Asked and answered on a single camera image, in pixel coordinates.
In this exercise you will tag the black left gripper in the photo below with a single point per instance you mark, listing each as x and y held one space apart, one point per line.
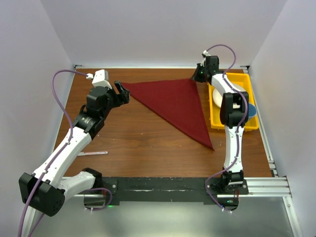
123 98

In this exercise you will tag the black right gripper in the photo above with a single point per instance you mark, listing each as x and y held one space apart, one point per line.
195 77

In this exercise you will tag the dark red cloth napkin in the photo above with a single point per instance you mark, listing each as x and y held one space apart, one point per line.
176 101

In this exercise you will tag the silver table knife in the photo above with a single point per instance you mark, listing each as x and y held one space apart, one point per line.
92 153

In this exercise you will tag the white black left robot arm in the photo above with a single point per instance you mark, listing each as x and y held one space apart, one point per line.
44 189

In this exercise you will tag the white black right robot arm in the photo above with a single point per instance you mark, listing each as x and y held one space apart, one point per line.
233 115

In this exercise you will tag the white divided plate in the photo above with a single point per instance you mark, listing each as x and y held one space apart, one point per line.
217 97

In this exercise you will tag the blue plastic cup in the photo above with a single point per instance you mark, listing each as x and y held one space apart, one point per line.
252 111

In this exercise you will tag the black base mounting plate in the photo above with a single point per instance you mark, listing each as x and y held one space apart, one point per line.
95 198

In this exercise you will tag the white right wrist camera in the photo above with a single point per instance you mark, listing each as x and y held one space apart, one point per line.
205 54

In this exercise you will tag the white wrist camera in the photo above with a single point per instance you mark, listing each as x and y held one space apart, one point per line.
99 78
205 54

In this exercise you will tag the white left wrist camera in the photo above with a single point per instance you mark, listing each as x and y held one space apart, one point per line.
99 78

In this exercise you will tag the aluminium frame rail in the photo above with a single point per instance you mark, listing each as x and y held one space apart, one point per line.
254 187

